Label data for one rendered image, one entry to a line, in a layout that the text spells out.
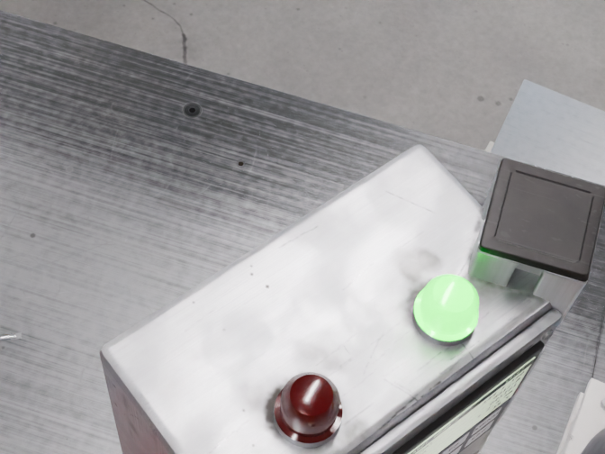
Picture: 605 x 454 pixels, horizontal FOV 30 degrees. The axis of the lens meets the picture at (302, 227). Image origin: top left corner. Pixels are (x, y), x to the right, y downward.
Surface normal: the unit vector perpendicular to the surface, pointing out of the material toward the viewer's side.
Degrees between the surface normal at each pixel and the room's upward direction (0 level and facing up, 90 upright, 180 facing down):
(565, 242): 0
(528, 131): 0
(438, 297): 14
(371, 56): 0
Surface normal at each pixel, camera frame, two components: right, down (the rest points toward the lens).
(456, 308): 0.11, -0.27
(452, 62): 0.07, -0.49
